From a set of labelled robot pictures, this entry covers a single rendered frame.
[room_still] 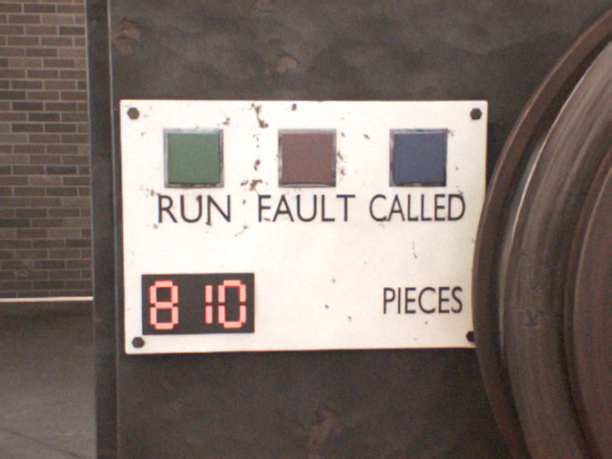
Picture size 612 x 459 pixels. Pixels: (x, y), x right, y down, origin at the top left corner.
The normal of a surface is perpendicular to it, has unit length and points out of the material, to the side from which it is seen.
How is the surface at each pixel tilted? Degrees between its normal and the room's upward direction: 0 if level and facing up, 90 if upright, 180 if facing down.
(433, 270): 90
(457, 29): 90
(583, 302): 90
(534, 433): 90
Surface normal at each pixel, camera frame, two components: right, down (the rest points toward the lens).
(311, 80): 0.07, 0.11
